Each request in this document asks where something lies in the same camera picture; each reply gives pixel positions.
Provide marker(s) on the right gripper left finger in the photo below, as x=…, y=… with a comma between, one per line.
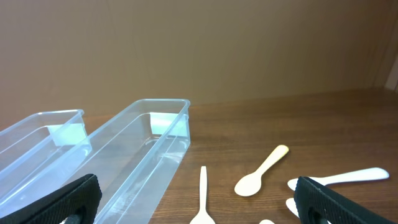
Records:
x=77, y=202

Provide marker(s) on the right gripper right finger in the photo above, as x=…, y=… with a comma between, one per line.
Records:
x=317, y=203

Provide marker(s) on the left clear plastic container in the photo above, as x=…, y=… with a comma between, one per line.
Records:
x=39, y=154

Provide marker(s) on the clear plastic container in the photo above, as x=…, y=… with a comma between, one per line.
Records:
x=134, y=156
x=39, y=154

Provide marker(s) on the right clear plastic container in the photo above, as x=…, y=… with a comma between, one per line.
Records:
x=134, y=156

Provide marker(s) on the white spoon far right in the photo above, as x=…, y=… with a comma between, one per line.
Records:
x=291, y=205

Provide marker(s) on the white spoon near gripper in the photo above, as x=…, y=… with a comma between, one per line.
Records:
x=266, y=222

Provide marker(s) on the light blue plastic spoon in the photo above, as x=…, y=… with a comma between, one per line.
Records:
x=370, y=174

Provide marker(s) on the yellow plastic spoon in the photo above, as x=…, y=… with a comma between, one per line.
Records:
x=250, y=184

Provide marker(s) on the thin white spoon left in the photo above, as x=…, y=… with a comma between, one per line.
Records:
x=202, y=217

